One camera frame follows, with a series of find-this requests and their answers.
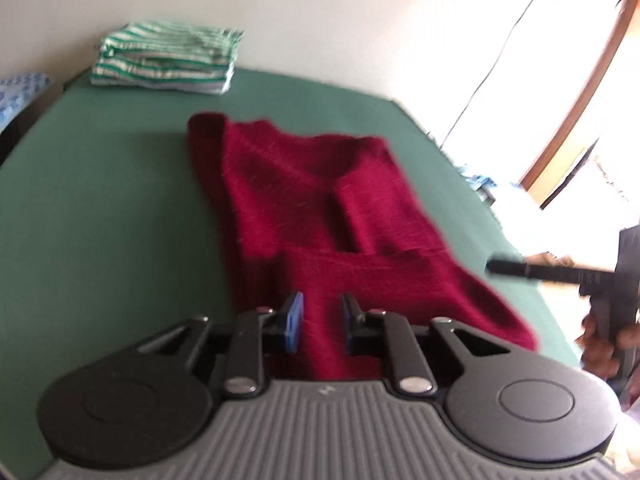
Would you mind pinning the green white striped folded clothes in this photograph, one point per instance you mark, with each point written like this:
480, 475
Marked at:
165, 57

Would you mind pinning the white blue power strip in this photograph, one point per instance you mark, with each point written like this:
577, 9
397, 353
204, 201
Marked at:
477, 180

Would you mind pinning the green table mat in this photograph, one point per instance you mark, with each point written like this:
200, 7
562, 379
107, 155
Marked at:
100, 210

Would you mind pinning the wooden door frame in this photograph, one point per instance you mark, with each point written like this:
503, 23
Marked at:
590, 100

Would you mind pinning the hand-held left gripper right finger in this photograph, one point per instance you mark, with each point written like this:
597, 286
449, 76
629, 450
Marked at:
347, 321

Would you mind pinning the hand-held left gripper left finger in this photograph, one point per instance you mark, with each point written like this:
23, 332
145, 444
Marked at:
295, 321

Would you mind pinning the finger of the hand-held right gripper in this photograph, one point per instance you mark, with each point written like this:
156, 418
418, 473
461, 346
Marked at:
550, 271

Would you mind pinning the blue patterned cloth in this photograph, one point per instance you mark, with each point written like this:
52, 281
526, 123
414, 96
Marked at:
20, 95

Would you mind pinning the dark red knit sweater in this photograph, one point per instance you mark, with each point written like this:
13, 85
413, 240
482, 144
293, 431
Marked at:
300, 185

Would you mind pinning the person's right hand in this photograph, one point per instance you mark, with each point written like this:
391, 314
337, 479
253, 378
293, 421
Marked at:
600, 350

